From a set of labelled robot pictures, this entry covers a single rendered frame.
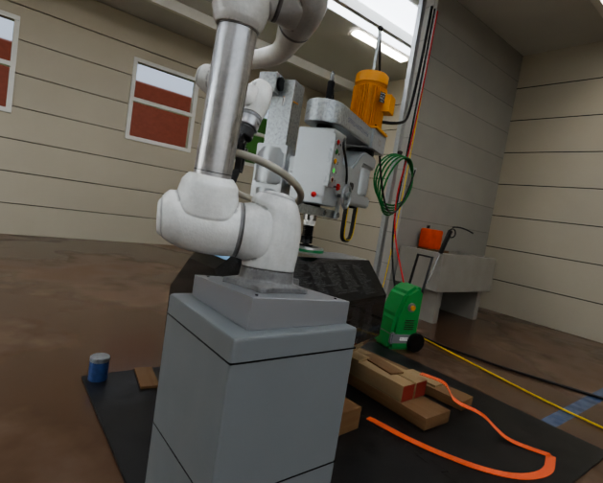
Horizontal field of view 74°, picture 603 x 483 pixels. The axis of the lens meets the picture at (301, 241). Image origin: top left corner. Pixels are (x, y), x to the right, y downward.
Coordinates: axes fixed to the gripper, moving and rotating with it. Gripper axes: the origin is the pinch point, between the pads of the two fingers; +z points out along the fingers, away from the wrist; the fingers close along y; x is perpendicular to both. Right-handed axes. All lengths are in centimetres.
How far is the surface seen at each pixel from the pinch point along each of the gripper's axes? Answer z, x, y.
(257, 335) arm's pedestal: 52, -40, -37
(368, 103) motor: -120, -26, 107
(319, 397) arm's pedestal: 61, -56, -15
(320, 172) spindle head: -42, -19, 67
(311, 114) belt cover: -69, -5, 57
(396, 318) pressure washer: -2, -89, 237
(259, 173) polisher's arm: -62, 41, 137
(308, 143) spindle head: -56, -7, 64
